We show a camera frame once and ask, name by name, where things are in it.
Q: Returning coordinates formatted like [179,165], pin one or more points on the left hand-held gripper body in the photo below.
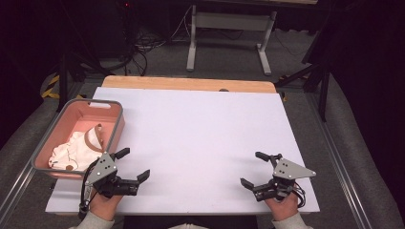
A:
[106,187]

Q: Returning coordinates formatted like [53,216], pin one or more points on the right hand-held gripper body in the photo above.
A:
[288,170]

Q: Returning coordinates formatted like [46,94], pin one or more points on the person's left hand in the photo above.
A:
[103,206]

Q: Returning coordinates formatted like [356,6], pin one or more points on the person's right hand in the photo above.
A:
[283,208]

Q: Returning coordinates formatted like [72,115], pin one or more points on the white garment with brown trim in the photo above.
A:
[78,151]

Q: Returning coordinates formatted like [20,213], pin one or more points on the pink basket with grey rim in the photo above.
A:
[68,119]

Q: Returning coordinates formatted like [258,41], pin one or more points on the white board table cover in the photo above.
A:
[203,133]

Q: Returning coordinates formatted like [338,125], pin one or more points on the wooden table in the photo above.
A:
[178,84]

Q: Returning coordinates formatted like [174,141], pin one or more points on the black tripod stand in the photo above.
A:
[323,86]

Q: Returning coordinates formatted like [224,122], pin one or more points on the white metal stand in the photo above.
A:
[229,21]

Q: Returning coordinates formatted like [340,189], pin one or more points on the aluminium rail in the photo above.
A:
[342,165]
[16,194]

